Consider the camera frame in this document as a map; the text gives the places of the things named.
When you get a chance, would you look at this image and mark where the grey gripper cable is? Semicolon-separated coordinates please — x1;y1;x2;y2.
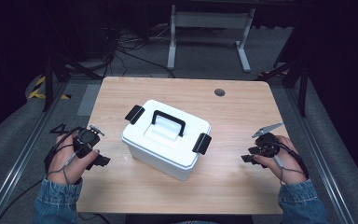
46;151;77;185
274;154;306;187

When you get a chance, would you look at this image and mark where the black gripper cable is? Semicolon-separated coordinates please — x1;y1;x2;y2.
271;141;310;179
44;123;86;175

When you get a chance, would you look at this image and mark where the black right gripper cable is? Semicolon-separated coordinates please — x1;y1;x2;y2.
271;141;310;179

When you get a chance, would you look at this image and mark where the aluminium floor rail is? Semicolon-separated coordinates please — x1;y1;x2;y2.
0;83;70;224
283;87;358;224

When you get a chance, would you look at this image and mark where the grey left gripper cable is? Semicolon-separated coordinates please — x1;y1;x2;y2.
46;151;77;185

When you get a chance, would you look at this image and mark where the black floor cable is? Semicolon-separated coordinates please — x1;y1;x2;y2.
0;178;45;224

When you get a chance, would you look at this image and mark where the bundle of black floor cables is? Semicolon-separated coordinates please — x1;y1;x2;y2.
103;24;176;79

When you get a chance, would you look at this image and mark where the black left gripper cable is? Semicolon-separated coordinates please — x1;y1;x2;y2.
44;123;86;175

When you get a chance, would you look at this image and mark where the grey right gripper cable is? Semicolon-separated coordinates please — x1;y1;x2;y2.
274;154;306;187

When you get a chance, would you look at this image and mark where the yellow black floor tape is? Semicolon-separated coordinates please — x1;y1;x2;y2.
27;76;72;101

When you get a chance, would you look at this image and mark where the person's right hand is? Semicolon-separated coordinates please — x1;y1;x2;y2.
254;134;309;187

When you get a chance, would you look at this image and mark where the white metal stand frame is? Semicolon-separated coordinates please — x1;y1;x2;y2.
166;4;256;74

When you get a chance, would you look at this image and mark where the person's left hand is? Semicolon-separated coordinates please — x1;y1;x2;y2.
47;132;101;186

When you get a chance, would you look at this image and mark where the black box latch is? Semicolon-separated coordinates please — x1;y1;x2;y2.
191;132;213;156
124;105;146;126

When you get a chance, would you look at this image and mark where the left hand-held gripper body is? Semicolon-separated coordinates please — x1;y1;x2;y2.
73;124;106;160

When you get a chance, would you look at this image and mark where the black lid handle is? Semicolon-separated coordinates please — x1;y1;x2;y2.
150;109;186;138

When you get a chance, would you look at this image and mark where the white box lid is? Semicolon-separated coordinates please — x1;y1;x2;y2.
120;99;213;171

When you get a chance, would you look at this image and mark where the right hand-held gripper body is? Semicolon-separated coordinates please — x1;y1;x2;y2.
252;121;284;159

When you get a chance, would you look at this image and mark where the white plastic storage box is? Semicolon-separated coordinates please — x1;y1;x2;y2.
120;99;213;182

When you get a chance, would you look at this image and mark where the black tripod stand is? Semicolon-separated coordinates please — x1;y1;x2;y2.
42;46;104;113
255;54;310;119

